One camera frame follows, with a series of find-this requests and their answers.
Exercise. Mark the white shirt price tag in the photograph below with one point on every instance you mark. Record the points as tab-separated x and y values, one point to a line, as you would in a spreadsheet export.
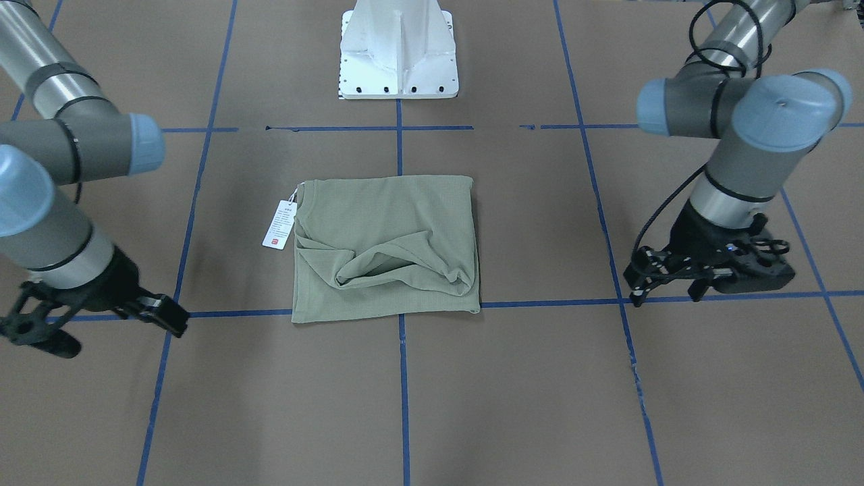
281	225

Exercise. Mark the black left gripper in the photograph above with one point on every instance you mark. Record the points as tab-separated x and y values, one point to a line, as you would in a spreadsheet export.
695	233

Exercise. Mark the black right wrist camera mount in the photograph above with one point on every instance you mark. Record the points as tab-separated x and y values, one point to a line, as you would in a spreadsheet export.
37	317

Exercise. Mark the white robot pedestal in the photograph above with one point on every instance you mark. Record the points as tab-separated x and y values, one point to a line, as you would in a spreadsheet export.
397	50

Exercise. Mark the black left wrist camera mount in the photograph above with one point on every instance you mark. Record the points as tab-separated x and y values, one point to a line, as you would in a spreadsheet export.
759	261

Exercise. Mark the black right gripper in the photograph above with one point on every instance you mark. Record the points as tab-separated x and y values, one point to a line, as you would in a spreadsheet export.
113	280

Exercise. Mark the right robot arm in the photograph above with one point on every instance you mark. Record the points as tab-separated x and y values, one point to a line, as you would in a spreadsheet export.
79	137

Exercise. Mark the olive green long-sleeve shirt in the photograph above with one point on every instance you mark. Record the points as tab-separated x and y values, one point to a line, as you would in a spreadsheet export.
378	247

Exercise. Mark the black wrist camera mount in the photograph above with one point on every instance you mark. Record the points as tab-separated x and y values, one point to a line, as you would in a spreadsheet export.
759	261
37	317

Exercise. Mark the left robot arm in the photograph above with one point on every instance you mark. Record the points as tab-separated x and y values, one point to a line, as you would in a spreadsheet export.
764	125

